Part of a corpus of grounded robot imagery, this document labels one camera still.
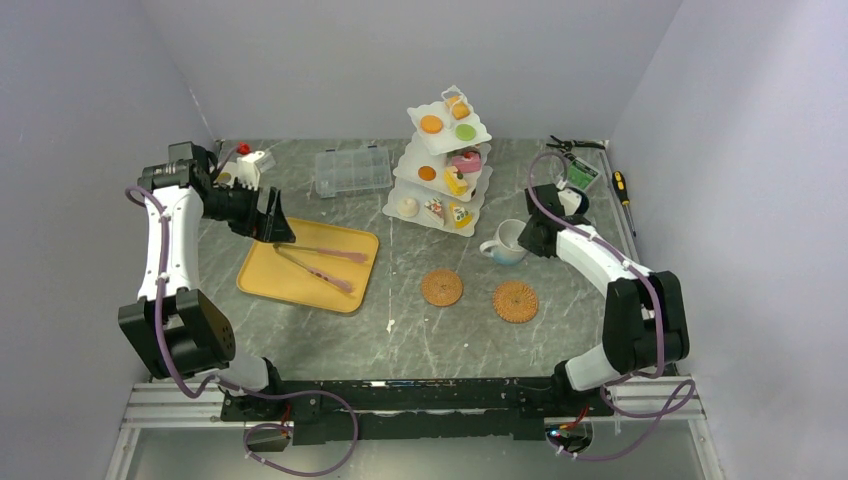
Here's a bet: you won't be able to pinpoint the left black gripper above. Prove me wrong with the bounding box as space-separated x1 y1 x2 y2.
202 178 296 243

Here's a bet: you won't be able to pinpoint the white blue mug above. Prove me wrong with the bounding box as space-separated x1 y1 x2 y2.
479 219 528 266

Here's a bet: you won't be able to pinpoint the yellow serving tray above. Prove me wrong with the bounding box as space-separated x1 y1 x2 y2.
237 218 379 314

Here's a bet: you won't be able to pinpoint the cream triangle cake slice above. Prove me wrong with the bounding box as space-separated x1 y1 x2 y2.
450 203 473 229

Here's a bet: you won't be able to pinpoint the pink handled tongs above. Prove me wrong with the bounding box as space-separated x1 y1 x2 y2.
273 243 368 293

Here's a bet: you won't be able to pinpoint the yellow cake piece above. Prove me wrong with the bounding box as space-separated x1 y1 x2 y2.
443 166 468 197

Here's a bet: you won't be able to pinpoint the pink cake with cherry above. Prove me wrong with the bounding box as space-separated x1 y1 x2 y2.
451 150 483 175

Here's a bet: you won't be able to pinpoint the white triangle cake slice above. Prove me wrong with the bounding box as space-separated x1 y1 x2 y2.
424 197 445 226

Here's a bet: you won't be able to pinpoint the white three-tier dessert stand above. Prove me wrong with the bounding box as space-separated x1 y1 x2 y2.
382 85 493 237

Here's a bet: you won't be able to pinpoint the green round macaron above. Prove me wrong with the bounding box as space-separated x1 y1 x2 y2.
454 123 477 142

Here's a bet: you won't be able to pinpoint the orange round cookie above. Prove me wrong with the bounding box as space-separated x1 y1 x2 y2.
417 166 437 182

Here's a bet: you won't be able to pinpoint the white round cupcake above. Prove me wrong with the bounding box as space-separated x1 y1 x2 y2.
395 197 420 218

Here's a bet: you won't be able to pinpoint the yellow square biscuit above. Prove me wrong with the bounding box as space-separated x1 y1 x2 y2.
444 95 472 120

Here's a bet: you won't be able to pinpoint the tan waffle round cookie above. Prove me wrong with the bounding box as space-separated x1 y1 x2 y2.
419 115 444 134

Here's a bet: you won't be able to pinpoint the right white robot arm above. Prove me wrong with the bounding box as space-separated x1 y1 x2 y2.
518 184 690 415

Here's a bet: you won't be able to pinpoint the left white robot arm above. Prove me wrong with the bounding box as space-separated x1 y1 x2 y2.
118 141 296 420

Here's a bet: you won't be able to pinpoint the green white packet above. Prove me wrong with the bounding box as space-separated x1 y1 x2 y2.
564 156 601 193

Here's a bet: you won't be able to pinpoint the white tape roll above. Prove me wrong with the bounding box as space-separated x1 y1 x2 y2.
215 162 239 186

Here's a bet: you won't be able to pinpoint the clear plastic compartment box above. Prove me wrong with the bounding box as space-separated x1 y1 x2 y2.
314 145 392 198

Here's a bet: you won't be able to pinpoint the black pliers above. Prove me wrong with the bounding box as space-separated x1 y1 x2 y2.
546 135 606 152

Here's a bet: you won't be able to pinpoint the yellow black screwdriver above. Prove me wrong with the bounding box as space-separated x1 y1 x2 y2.
612 170 637 237

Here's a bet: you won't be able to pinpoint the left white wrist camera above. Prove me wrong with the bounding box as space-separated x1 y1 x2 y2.
233 150 276 190

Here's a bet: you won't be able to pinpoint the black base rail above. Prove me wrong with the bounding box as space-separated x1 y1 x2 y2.
221 376 613 446

